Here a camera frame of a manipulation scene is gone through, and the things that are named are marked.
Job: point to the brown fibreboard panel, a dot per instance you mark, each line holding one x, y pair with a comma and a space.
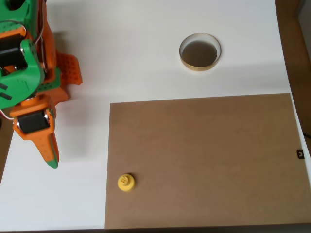
201, 160

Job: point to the orange gripper black servo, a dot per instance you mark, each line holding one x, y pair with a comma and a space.
32, 124

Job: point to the round clear shallow dish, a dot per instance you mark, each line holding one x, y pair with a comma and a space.
199, 54

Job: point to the orange green robot arm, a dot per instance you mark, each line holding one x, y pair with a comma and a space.
19, 80

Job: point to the small black clip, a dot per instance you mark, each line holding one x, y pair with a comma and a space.
300, 154

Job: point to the large white base panel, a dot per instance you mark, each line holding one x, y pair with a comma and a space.
145, 72

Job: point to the small yellow plastic piece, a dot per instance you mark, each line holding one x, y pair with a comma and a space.
126, 183

